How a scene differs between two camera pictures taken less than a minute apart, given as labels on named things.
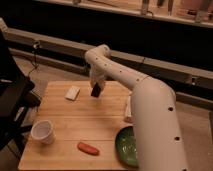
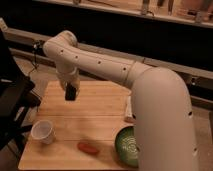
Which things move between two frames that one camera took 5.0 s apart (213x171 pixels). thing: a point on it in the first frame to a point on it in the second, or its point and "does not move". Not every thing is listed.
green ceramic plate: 126,147 does not move
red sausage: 88,148 does not move
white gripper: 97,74 to 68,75
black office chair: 17,96 does not move
